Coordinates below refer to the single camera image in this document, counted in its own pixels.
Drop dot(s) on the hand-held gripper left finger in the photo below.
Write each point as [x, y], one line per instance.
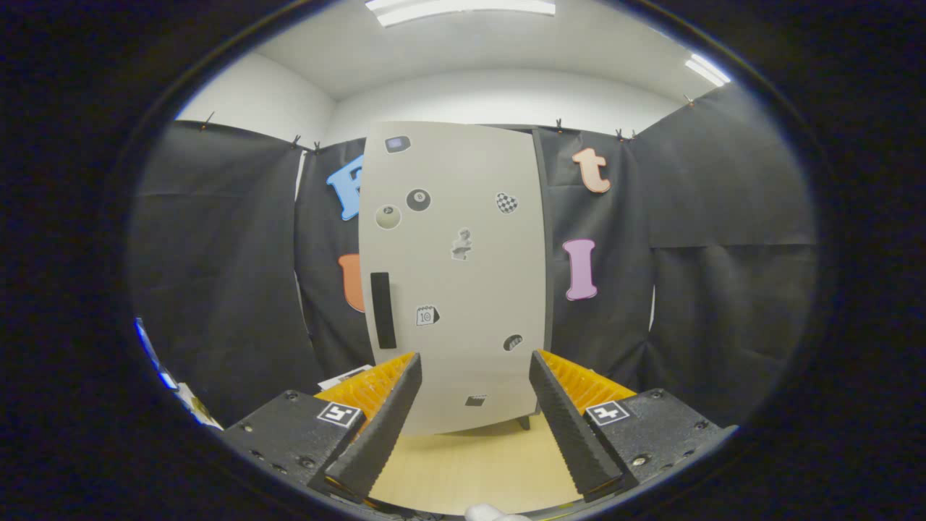
[383, 434]

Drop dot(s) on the white blue printed board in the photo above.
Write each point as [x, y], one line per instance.
[195, 409]

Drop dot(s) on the ceiling light panel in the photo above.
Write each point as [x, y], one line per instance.
[463, 9]
[707, 70]

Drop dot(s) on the row of black cloth clips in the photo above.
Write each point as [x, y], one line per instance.
[559, 124]

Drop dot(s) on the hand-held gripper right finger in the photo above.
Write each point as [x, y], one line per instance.
[571, 434]

